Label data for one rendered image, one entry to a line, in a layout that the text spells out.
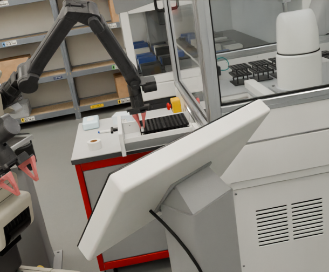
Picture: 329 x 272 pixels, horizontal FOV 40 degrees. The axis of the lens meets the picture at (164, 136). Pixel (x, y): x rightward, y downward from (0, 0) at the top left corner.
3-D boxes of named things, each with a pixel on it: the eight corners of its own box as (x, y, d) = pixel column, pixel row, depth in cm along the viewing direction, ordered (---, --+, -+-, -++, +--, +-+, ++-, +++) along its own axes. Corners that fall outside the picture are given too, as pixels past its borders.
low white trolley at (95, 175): (101, 286, 248) (70, 160, 222) (102, 229, 306) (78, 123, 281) (204, 265, 251) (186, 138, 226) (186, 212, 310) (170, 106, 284)
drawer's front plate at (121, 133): (122, 157, 199) (118, 134, 195) (121, 136, 226) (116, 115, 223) (126, 156, 199) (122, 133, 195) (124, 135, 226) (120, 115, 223)
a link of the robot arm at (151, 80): (125, 67, 195) (130, 81, 190) (151, 62, 197) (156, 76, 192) (129, 86, 205) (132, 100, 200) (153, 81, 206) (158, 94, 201)
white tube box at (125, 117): (112, 124, 267) (111, 116, 265) (117, 120, 275) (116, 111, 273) (133, 123, 263) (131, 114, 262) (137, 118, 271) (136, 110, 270)
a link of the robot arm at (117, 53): (80, 4, 165) (84, 23, 159) (93, -2, 165) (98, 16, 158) (127, 75, 200) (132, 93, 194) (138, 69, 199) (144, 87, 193)
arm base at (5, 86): (8, 85, 189) (-12, 93, 179) (17, 72, 185) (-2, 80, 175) (22, 100, 190) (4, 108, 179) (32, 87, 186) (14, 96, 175)
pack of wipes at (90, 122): (99, 128, 264) (98, 121, 263) (83, 131, 264) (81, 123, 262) (99, 121, 279) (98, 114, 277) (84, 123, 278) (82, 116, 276)
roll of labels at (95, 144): (104, 147, 233) (103, 139, 231) (93, 151, 229) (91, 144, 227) (97, 144, 238) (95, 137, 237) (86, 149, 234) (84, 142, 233)
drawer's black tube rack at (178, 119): (143, 145, 204) (140, 131, 202) (140, 133, 221) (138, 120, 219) (191, 136, 206) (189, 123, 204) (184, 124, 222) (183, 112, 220)
